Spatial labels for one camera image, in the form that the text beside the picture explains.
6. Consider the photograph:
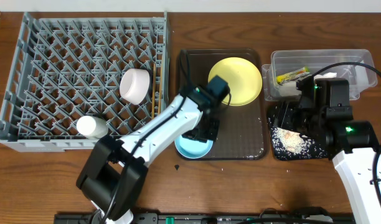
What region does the light blue bowl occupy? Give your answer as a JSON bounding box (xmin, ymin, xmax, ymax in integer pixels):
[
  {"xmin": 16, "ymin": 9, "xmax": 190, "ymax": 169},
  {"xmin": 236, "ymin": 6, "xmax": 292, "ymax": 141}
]
[{"xmin": 174, "ymin": 136, "xmax": 214, "ymax": 159}]

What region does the green orange snack wrapper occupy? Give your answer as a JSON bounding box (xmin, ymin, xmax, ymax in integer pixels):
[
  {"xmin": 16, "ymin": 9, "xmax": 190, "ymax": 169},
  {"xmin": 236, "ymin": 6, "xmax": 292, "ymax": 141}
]
[{"xmin": 276, "ymin": 67, "xmax": 310, "ymax": 85}]

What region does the yellow plate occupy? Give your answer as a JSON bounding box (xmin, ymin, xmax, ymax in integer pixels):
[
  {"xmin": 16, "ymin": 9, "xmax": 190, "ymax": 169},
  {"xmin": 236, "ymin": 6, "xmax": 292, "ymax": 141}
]
[{"xmin": 208, "ymin": 57, "xmax": 263, "ymax": 106}]

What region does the wooden chopstick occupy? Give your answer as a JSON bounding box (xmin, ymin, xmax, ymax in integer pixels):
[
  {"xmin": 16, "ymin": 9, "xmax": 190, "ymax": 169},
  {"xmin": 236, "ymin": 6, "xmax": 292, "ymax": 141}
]
[
  {"xmin": 151, "ymin": 63, "xmax": 156, "ymax": 119},
  {"xmin": 158, "ymin": 66, "xmax": 163, "ymax": 114}
]

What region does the white shallow bowl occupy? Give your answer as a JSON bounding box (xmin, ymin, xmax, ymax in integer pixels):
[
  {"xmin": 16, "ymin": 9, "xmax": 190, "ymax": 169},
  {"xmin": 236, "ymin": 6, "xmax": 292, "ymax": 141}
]
[{"xmin": 120, "ymin": 68, "xmax": 150, "ymax": 105}]

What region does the white napkin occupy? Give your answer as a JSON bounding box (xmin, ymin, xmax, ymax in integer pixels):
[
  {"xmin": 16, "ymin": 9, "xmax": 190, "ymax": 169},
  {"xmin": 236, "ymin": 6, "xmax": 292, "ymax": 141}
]
[{"xmin": 314, "ymin": 72, "xmax": 337, "ymax": 79}]

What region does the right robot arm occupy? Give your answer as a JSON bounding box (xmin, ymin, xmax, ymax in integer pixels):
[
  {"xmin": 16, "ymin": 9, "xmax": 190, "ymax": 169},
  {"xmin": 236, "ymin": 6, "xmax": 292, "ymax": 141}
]
[{"xmin": 268, "ymin": 100, "xmax": 381, "ymax": 223}]

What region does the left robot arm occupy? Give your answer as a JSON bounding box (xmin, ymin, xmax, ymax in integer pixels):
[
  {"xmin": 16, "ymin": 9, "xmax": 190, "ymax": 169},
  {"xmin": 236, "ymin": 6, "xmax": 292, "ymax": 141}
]
[{"xmin": 76, "ymin": 87, "xmax": 230, "ymax": 223}]

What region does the black waste tray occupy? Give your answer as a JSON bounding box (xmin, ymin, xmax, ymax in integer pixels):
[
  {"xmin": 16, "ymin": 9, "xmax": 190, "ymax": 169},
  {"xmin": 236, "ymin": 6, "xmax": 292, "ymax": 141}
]
[{"xmin": 266, "ymin": 101, "xmax": 328, "ymax": 161}]

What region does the dark brown serving tray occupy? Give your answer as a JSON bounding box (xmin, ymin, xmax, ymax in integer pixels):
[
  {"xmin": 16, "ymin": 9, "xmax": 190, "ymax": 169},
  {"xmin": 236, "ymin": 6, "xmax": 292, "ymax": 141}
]
[{"xmin": 177, "ymin": 49, "xmax": 267, "ymax": 161}]

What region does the food scraps rice pile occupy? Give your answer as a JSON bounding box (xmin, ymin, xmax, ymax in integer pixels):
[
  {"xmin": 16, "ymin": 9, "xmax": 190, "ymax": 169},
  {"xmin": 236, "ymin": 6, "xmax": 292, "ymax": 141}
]
[{"xmin": 271, "ymin": 128, "xmax": 313, "ymax": 155}]

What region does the clear plastic bin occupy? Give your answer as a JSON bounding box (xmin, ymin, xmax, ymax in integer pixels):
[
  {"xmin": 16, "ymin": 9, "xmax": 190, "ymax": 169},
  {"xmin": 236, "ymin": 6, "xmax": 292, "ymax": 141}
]
[{"xmin": 261, "ymin": 49, "xmax": 378, "ymax": 101}]

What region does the white cup in rack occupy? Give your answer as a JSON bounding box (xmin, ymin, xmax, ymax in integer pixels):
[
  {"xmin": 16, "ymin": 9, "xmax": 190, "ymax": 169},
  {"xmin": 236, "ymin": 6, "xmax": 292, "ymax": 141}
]
[{"xmin": 76, "ymin": 116, "xmax": 108, "ymax": 139}]

